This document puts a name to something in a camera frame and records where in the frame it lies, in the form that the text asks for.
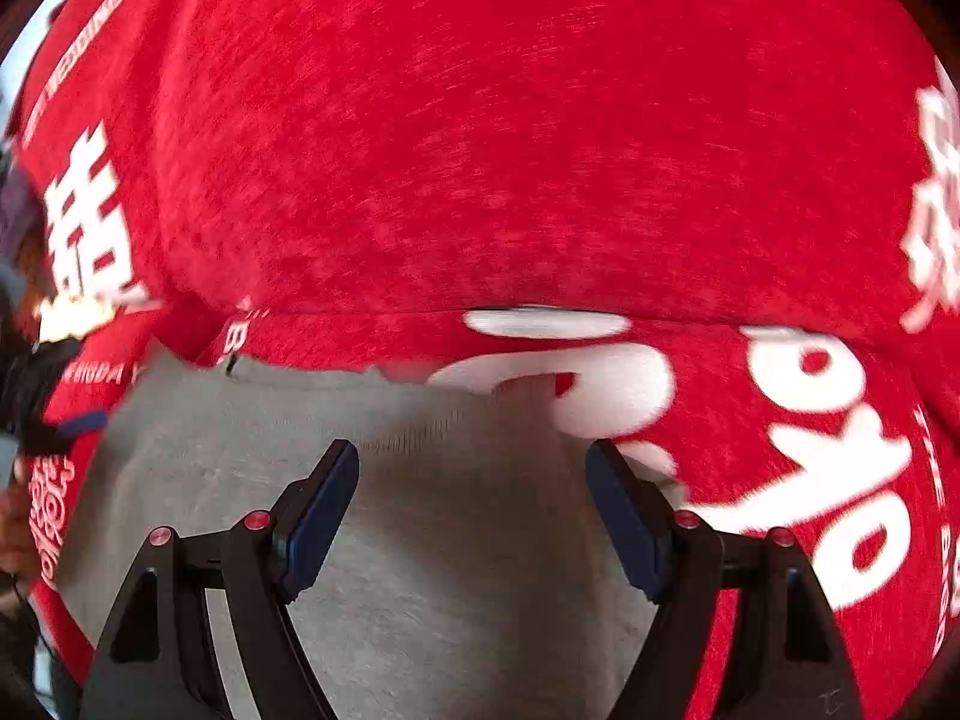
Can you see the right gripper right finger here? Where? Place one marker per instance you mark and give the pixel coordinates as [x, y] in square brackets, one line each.
[746, 609]

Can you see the grey knit garment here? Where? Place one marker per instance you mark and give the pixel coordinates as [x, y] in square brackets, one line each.
[471, 578]

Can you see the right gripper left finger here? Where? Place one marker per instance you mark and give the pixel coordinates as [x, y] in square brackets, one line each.
[155, 657]

